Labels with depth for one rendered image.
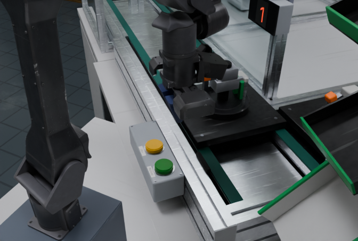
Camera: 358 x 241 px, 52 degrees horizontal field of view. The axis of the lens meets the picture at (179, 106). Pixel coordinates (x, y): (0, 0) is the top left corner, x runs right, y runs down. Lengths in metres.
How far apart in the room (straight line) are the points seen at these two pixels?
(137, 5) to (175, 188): 1.10
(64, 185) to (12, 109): 2.40
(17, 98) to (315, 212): 2.61
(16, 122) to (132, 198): 1.95
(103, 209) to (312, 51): 1.18
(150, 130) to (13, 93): 2.27
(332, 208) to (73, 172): 0.39
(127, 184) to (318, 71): 0.84
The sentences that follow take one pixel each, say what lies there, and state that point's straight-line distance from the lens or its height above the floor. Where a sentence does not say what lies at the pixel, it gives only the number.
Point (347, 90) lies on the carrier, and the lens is 1.09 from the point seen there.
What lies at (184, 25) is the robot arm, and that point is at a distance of 0.59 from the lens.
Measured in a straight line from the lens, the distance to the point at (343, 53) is 1.62.
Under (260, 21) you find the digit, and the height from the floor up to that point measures 1.18.
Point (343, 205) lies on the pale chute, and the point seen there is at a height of 1.07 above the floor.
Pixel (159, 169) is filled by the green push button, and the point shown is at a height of 0.97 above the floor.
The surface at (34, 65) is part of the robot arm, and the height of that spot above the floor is 1.32.
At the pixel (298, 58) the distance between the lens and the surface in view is 1.52.
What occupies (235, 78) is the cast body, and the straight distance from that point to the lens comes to 0.92.
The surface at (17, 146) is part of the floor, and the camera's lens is 2.54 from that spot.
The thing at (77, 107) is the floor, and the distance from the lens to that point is 2.77.
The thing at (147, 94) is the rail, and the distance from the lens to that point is 1.04.
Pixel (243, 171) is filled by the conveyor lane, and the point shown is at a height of 0.92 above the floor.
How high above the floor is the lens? 1.52
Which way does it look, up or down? 35 degrees down
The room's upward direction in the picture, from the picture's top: straight up
